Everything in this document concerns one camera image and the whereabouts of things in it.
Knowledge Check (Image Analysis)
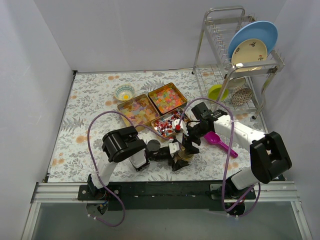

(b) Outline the metal dish rack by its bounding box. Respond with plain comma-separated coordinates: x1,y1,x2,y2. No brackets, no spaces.
191,5,285,120

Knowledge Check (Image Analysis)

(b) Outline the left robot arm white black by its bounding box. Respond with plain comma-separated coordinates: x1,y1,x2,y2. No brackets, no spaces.
87,126,189,200

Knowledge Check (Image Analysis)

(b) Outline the floral tablecloth mat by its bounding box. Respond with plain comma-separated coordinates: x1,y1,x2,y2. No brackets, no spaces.
48,70,250,183

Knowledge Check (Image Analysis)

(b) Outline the cream plate with flowers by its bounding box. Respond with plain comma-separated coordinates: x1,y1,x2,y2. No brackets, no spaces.
231,38,268,65

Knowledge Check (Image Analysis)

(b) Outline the tin of jelly candies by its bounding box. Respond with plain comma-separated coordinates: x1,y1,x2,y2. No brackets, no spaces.
117,94,160,127

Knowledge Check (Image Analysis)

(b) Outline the tin of star candies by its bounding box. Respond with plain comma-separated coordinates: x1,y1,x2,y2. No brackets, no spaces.
147,82,188,115

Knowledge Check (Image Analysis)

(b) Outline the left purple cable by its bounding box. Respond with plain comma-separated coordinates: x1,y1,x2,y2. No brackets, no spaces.
87,110,176,227

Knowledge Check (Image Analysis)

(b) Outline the magenta plastic scoop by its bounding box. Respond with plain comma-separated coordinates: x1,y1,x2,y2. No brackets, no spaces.
204,131,229,153

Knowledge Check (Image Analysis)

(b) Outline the patterned ceramic bowl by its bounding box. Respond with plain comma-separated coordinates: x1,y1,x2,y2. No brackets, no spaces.
114,84,135,102

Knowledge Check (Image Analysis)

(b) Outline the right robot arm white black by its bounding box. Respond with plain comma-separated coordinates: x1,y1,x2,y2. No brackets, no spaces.
182,102,292,199

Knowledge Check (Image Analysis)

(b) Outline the patterned dark bowl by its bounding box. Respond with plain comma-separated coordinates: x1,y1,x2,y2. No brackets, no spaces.
231,86,253,106

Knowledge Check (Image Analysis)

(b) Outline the purple cable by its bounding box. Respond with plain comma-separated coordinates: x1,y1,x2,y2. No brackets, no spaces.
87,110,176,227
174,97,261,219

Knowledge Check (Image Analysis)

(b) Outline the blue plate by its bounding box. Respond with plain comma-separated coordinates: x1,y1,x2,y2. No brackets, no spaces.
227,20,278,58

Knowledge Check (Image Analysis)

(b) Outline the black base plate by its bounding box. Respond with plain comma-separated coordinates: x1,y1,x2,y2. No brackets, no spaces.
76,179,257,212

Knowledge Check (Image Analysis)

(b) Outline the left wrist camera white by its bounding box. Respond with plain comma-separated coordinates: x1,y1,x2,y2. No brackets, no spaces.
168,139,180,155

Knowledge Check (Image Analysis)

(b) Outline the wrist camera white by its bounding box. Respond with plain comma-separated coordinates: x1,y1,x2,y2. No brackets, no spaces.
168,139,180,155
172,119,189,143

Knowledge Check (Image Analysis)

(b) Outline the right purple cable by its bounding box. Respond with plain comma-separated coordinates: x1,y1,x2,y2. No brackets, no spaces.
174,97,261,219

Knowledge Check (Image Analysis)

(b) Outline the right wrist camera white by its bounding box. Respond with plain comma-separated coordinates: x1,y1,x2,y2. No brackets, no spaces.
172,119,189,143

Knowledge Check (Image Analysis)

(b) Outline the white bowl in rack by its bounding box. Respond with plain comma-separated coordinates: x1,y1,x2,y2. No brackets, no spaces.
227,77,246,90

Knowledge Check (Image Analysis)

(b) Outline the gold round tin lid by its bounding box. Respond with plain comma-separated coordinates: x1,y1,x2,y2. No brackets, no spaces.
177,150,194,162

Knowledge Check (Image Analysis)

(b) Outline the tin of lollipops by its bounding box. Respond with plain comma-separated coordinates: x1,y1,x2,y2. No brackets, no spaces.
150,107,183,142

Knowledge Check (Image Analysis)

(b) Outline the lime green bowl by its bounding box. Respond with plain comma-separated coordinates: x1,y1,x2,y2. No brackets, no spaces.
207,84,229,101

